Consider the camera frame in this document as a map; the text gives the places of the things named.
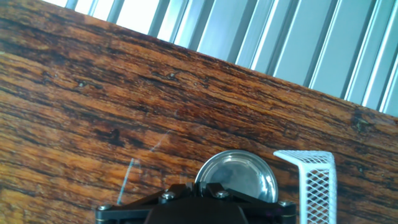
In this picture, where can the small round steel plate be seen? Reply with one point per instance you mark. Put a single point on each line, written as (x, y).
(239, 171)

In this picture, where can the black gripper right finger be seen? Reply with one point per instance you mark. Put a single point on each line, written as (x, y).
(267, 211)

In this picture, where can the brown wooden board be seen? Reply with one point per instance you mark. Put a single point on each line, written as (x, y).
(93, 93)

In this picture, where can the white mesh basket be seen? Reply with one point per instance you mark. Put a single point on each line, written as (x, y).
(317, 186)

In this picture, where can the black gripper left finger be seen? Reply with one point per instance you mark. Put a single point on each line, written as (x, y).
(136, 211)

